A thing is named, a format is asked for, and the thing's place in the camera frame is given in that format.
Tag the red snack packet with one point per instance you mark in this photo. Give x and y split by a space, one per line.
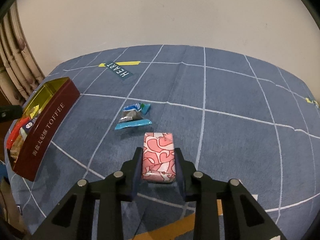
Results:
14 134

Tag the pink patterned snack pack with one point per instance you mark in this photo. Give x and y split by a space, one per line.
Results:
158 161

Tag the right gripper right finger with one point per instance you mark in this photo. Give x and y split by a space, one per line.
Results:
184 176

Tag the white paper label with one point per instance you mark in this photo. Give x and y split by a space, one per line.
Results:
255 196

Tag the blue white cracker pack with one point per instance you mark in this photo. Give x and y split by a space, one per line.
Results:
25 129

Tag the red toffee tin box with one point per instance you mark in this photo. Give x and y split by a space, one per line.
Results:
50 104

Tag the clear bag brown snacks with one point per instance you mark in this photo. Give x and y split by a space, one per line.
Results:
16 147

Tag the teal candy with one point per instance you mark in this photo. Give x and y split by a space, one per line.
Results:
133 116

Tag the beige curtain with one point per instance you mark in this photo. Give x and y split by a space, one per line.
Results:
20 73

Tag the blue grid tablecloth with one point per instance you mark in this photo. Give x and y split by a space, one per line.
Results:
233 116

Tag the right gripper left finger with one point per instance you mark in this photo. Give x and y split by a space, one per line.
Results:
132 170

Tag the orange tape strip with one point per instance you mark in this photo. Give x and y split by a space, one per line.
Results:
162 219

